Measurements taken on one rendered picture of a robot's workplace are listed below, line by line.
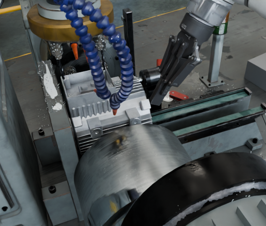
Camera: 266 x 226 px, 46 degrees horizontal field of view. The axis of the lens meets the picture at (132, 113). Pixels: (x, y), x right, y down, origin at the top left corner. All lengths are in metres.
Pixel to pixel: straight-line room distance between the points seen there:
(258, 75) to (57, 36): 0.94
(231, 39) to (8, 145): 1.35
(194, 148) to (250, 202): 0.73
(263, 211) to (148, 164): 0.30
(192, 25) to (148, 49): 0.92
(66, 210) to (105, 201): 0.36
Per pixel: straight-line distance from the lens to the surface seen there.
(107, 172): 0.57
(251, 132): 1.11
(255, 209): 0.29
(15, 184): 0.73
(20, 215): 0.81
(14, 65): 1.66
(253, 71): 1.40
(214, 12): 0.72
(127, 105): 0.81
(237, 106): 1.15
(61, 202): 0.87
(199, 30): 0.73
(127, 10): 0.89
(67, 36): 0.64
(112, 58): 1.03
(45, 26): 0.65
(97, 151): 0.61
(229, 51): 1.64
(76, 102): 0.77
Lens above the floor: 1.59
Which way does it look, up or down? 40 degrees down
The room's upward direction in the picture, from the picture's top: 4 degrees counter-clockwise
